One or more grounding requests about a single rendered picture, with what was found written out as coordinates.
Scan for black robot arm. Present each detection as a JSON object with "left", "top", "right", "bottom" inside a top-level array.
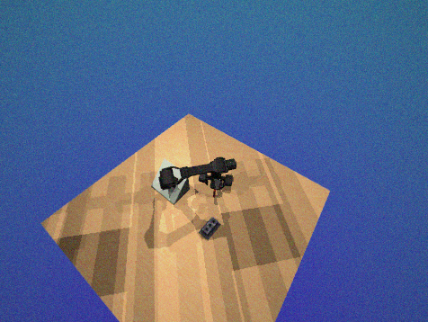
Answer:
[{"left": 158, "top": 157, "right": 236, "bottom": 191}]

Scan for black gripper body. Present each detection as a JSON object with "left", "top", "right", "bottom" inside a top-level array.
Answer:
[{"left": 199, "top": 173, "right": 233, "bottom": 186}]

